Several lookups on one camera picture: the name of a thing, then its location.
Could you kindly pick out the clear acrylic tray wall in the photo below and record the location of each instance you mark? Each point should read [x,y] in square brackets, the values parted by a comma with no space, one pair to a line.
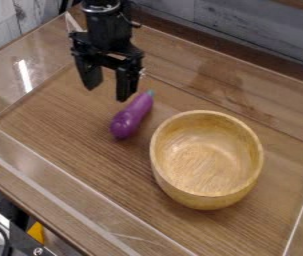
[87,184]

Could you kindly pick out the brown wooden bowl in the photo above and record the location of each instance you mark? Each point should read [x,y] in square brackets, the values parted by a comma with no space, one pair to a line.
[206,158]

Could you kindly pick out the yellow tag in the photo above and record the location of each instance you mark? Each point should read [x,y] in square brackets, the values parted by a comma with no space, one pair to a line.
[36,232]

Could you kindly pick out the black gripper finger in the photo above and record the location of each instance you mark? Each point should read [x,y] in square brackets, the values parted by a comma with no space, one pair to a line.
[90,72]
[127,80]

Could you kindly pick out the black metal base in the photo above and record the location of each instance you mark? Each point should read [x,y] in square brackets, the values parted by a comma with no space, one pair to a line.
[16,243]

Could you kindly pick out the purple toy eggplant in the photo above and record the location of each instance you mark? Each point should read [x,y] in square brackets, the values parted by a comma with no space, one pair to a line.
[127,120]

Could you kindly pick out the clear acrylic corner bracket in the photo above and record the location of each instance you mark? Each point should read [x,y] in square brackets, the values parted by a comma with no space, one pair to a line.
[71,23]

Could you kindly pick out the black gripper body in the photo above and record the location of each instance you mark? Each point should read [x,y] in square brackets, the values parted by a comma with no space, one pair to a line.
[104,45]

